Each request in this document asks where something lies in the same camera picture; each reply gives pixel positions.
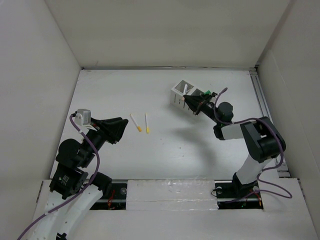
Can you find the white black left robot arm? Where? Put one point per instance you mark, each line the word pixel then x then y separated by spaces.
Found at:
pixel 77 183

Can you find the white foam block front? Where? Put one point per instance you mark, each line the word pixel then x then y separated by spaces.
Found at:
pixel 171 195

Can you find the white mesh desk organizer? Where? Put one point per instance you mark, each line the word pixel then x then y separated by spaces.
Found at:
pixel 176 95

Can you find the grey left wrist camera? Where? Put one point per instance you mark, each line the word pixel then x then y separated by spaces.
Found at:
pixel 82 117

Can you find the black highlighter green cap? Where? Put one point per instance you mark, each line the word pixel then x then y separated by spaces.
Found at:
pixel 207 93

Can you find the white pen orange cap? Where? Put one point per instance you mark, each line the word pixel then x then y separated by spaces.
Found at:
pixel 135 123

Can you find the white pen pale yellow cap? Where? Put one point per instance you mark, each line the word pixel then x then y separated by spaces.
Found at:
pixel 185 89

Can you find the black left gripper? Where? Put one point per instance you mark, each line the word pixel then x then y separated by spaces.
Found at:
pixel 117 124

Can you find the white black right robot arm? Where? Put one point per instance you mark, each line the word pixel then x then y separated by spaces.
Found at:
pixel 263 141

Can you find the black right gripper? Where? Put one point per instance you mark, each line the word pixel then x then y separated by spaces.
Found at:
pixel 193 102

